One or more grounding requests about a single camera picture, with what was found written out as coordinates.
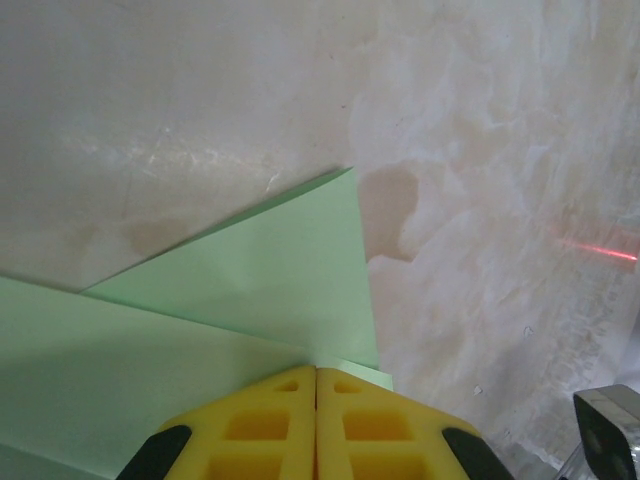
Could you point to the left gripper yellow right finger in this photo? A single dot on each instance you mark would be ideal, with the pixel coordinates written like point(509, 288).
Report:
point(380, 435)

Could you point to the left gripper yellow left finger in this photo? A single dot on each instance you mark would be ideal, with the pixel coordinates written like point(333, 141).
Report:
point(250, 435)

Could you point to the green cloth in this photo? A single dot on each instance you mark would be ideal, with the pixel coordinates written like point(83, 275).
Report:
point(250, 280)

